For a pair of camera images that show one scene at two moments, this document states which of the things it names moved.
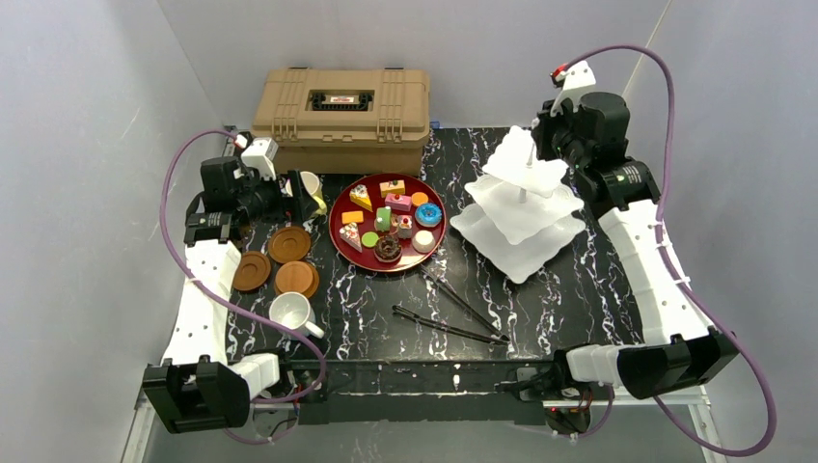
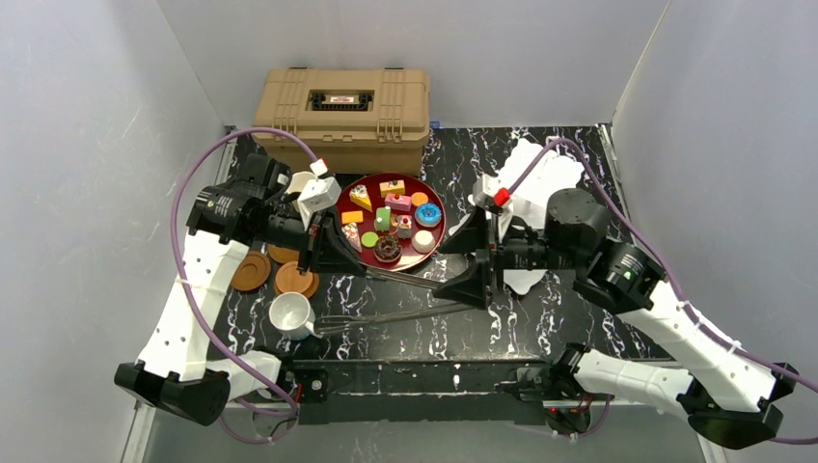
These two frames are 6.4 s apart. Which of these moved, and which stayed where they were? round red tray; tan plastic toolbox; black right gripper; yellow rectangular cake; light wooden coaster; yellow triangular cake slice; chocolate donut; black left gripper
Moved: black right gripper; black left gripper
Stayed: chocolate donut; yellow rectangular cake; light wooden coaster; round red tray; tan plastic toolbox; yellow triangular cake slice
